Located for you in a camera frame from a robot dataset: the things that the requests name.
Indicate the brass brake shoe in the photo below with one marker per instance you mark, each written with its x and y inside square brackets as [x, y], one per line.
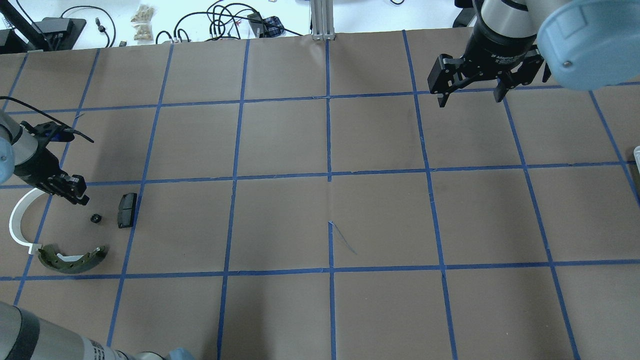
[54, 260]

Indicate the bag of brown parts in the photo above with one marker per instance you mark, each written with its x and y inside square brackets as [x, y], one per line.
[141, 22]

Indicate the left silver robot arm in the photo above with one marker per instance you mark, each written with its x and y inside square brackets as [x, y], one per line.
[25, 154]

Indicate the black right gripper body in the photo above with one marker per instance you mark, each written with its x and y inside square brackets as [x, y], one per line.
[495, 46]

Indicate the black brake pad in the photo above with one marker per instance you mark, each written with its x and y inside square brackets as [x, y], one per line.
[127, 209]

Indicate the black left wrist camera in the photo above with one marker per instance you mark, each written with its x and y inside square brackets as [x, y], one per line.
[51, 131]

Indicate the white curved plastic part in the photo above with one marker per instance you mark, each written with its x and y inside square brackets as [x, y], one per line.
[16, 218]

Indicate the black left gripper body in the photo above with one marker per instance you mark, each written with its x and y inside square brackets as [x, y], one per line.
[34, 167]

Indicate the black device on stand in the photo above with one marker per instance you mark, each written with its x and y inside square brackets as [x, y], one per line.
[50, 34]

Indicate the aluminium frame post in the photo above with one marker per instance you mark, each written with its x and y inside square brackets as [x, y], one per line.
[322, 20]

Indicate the small black bearing gear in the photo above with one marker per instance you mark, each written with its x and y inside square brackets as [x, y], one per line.
[96, 218]

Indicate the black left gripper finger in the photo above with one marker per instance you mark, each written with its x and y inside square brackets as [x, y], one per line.
[81, 199]

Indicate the ribbed silver metal tray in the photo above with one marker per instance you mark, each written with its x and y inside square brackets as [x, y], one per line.
[636, 157]

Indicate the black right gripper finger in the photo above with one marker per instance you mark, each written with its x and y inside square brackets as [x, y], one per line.
[500, 92]
[442, 100]

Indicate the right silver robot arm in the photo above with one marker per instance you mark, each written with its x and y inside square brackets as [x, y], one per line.
[583, 44]

